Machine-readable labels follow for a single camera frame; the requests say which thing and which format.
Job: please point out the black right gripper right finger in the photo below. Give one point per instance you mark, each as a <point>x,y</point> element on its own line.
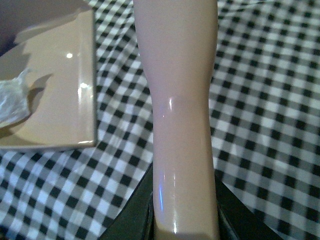
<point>236,221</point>

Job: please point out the white tissue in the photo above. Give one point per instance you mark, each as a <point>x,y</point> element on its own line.
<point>14,104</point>

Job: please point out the black white checkered bedsheet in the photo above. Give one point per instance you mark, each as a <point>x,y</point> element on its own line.
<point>264,107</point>

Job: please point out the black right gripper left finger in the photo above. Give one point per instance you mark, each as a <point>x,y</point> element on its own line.
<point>136,220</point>

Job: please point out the beige plastic dustpan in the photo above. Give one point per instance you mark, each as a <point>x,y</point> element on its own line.
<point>60,56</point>

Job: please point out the beige hand brush black bristles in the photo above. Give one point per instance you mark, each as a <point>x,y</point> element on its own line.
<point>177,41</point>

